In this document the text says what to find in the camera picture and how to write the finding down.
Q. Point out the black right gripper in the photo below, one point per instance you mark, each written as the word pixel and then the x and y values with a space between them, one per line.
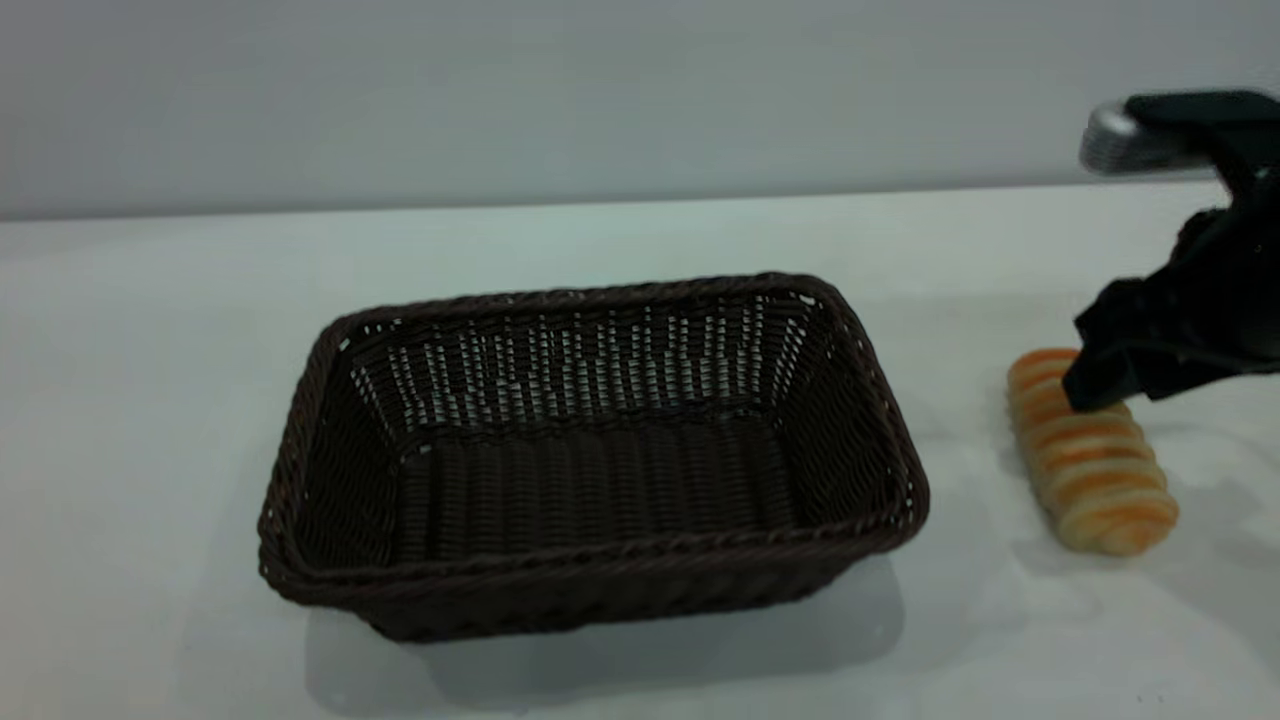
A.
pixel 1235 280

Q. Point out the dark brown wicker basket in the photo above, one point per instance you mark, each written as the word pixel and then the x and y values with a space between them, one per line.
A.
pixel 600 490

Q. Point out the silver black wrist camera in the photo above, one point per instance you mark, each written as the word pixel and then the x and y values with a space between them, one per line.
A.
pixel 1125 140

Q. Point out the striped golden bread roll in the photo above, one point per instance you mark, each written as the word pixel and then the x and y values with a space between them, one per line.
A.
pixel 1100 480

